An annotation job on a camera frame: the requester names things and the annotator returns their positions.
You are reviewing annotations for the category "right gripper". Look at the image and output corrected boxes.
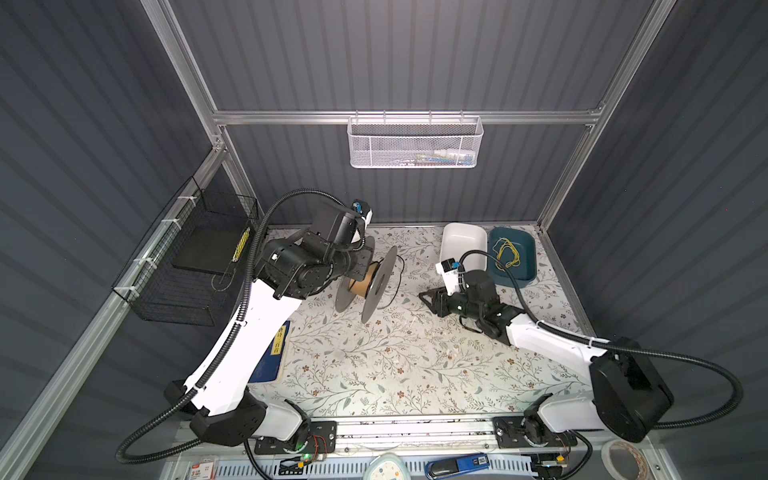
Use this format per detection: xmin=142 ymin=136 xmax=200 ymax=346
xmin=419 ymin=283 xmax=482 ymax=322

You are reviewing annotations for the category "grey perforated cable spool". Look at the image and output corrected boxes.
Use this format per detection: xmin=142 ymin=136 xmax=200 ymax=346
xmin=334 ymin=246 xmax=398 ymax=324

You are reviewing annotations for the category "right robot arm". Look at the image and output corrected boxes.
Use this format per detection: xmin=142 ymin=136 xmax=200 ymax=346
xmin=418 ymin=258 xmax=744 ymax=447

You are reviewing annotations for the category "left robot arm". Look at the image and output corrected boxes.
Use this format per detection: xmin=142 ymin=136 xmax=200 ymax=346
xmin=115 ymin=188 xmax=373 ymax=465

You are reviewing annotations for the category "white plastic bin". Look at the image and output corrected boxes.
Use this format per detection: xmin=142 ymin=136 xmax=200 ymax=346
xmin=436 ymin=222 xmax=488 ymax=275

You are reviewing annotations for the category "floral table mat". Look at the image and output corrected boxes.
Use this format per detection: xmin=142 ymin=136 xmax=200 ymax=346
xmin=251 ymin=226 xmax=588 ymax=417

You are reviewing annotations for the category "teal plastic bin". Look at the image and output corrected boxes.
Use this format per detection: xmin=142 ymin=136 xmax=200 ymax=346
xmin=487 ymin=227 xmax=538 ymax=289

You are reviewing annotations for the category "yellow marker pen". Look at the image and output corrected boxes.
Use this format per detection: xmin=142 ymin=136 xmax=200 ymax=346
xmin=231 ymin=227 xmax=251 ymax=263

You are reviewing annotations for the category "black flat pad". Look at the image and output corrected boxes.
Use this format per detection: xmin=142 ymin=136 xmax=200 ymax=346
xmin=171 ymin=227 xmax=242 ymax=275

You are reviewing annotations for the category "blue book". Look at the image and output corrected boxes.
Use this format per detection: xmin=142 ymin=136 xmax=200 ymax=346
xmin=249 ymin=321 xmax=291 ymax=384

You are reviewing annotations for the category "blue utility tool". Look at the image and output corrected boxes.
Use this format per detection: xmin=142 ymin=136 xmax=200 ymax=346
xmin=424 ymin=453 xmax=490 ymax=480

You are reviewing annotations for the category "white round device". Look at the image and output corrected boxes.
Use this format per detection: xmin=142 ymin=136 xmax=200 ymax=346
xmin=362 ymin=453 xmax=412 ymax=480

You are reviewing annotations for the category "tape roll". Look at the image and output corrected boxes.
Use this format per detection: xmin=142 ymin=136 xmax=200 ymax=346
xmin=600 ymin=440 xmax=652 ymax=480

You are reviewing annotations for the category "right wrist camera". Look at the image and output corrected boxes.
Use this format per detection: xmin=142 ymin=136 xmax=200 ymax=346
xmin=435 ymin=258 xmax=465 ymax=296

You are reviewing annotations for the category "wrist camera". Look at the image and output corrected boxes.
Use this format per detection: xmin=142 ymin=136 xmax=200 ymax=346
xmin=352 ymin=199 xmax=373 ymax=230
xmin=435 ymin=258 xmax=465 ymax=296

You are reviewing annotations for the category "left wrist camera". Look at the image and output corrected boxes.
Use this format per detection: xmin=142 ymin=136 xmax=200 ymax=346
xmin=352 ymin=199 xmax=373 ymax=230

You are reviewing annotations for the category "yellow cable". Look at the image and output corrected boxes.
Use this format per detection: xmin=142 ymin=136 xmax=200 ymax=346
xmin=494 ymin=237 xmax=524 ymax=271

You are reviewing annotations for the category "white wire wall basket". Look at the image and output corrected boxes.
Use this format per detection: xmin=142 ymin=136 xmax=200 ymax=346
xmin=346 ymin=114 xmax=484 ymax=169

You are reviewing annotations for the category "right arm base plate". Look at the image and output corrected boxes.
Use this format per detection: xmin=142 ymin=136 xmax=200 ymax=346
xmin=492 ymin=416 xmax=578 ymax=450

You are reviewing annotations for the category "black wire wall basket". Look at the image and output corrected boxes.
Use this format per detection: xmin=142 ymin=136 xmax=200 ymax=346
xmin=113 ymin=180 xmax=260 ymax=327

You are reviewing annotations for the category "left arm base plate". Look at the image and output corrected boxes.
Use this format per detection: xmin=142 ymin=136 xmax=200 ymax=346
xmin=253 ymin=421 xmax=338 ymax=455

